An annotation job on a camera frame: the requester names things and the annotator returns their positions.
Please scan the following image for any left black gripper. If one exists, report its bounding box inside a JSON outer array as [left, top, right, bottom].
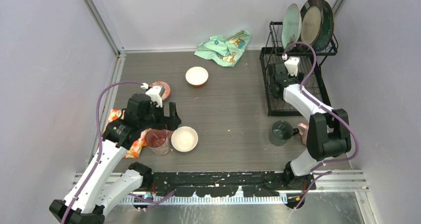
[[139, 100, 181, 131]]

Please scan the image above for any mint green flower plate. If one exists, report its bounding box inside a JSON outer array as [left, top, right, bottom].
[[281, 3, 302, 48]]

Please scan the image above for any white bowl orange outside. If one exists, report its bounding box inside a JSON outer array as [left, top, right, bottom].
[[185, 67, 209, 87]]

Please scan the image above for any dark blue floral plate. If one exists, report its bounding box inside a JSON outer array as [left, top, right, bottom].
[[313, 0, 334, 52]]

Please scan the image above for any black rimmed cream plate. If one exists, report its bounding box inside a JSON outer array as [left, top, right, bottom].
[[300, 0, 324, 46]]

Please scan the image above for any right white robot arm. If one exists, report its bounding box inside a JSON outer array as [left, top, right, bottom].
[[268, 63, 351, 190]]

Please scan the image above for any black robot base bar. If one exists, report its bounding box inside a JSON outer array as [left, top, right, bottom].
[[137, 171, 313, 198]]

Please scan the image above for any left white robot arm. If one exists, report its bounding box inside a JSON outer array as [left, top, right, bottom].
[[49, 93, 181, 224]]

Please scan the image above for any white ceramic bowl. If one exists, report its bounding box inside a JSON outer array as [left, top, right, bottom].
[[171, 126, 199, 152]]

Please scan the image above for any pink glass mug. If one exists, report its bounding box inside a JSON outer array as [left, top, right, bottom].
[[145, 129, 173, 156]]

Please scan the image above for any orange floral cloth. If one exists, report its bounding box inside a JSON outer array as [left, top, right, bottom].
[[106, 109, 151, 158]]

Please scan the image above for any dark green mug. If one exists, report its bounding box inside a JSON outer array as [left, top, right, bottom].
[[269, 121, 299, 146]]

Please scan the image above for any pale pink mug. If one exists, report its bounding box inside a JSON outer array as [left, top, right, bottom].
[[297, 123, 309, 146]]

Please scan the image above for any mint green cartoon cloth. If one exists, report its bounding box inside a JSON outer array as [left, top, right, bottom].
[[194, 30, 251, 67]]

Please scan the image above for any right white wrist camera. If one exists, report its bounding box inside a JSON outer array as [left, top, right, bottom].
[[282, 54, 300, 76]]

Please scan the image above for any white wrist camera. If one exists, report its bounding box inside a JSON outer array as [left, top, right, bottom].
[[282, 54, 300, 76], [141, 83, 165, 108]]

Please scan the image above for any black wire dish rack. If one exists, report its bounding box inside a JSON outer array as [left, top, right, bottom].
[[259, 21, 338, 116]]

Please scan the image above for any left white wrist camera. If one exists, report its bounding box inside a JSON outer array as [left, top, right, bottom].
[[141, 83, 165, 108]]

